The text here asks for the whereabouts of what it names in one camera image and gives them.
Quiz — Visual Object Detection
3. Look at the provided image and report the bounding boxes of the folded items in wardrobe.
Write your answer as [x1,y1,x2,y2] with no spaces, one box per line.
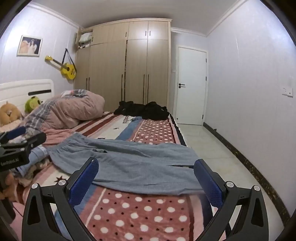
[78,32,93,49]

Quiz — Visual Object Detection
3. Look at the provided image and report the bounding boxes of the brown plush toy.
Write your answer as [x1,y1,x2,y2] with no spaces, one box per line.
[0,101,22,127]

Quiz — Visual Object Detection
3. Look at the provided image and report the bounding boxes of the pink plaid quilt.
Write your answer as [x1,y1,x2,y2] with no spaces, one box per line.
[20,89,105,135]

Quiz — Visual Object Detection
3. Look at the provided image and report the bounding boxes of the pink ribbed garment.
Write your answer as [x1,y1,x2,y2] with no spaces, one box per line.
[42,128,77,146]

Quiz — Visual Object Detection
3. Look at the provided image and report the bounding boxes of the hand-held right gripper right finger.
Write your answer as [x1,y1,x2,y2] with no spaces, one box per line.
[193,159,270,241]

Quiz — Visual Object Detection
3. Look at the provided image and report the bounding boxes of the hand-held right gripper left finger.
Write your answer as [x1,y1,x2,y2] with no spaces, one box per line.
[21,157,100,241]

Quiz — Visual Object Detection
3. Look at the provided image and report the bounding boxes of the grey-blue pants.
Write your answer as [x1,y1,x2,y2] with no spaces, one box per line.
[47,133,210,195]

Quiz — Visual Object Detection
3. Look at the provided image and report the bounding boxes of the black garment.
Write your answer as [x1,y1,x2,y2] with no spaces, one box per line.
[113,101,147,116]
[142,101,168,120]

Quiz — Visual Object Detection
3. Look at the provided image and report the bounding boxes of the green plush toy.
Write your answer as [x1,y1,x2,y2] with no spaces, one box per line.
[25,96,43,114]

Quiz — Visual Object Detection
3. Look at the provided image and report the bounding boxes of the light blue cloth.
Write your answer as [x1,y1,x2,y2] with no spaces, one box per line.
[14,146,50,177]

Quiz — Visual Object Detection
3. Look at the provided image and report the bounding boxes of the white bed headboard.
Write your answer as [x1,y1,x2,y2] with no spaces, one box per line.
[0,79,55,109]

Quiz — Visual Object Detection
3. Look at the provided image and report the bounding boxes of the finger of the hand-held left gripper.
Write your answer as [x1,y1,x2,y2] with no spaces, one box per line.
[0,126,26,142]
[0,132,47,151]

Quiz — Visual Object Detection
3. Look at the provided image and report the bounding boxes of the printed polka dot blanket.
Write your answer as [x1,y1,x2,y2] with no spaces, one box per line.
[14,111,228,241]

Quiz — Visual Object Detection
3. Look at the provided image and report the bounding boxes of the white door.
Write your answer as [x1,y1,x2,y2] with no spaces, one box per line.
[175,45,208,126]

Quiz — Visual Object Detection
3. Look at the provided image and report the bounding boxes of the yellow plush toy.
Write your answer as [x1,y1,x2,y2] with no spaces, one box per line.
[45,55,77,80]

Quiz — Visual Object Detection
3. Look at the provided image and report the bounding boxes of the pink textured pillow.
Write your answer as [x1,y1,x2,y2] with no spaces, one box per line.
[0,119,23,133]

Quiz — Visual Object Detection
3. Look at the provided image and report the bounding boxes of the dark baseboard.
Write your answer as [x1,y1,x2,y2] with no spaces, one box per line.
[203,122,290,218]

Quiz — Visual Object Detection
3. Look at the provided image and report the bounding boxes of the framed wall picture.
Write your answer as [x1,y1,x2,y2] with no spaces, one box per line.
[17,35,43,57]

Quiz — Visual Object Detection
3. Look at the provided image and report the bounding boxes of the beige wardrobe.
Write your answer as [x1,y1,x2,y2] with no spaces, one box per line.
[74,18,173,114]

